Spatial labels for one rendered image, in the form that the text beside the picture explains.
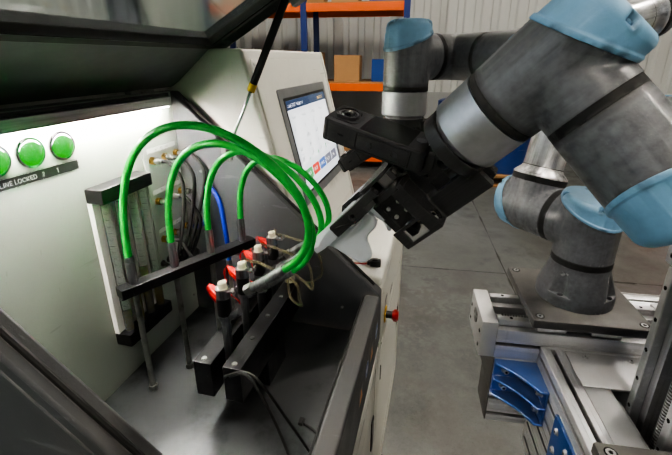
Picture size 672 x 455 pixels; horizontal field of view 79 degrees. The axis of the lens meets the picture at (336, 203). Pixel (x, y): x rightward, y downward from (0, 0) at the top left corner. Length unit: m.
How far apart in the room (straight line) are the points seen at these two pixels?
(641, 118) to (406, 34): 0.42
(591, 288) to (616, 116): 0.67
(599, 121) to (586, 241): 0.61
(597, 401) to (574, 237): 0.30
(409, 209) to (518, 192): 0.61
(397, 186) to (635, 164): 0.19
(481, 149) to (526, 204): 0.63
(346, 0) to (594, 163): 5.69
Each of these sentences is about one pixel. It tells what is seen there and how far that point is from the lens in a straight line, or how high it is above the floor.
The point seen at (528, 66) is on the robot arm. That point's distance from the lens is 0.35.
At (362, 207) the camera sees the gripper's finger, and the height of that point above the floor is 1.38.
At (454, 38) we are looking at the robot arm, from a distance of 0.74.
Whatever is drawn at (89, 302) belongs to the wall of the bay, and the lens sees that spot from 0.97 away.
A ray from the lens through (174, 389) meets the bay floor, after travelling 1.06.
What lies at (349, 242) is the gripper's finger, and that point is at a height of 1.33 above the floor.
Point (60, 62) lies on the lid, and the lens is 0.77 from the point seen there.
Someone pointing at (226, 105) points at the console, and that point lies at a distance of 1.09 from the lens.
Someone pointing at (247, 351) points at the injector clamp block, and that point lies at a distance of 0.87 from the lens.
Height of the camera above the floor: 1.53
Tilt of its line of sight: 20 degrees down
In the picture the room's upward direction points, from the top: straight up
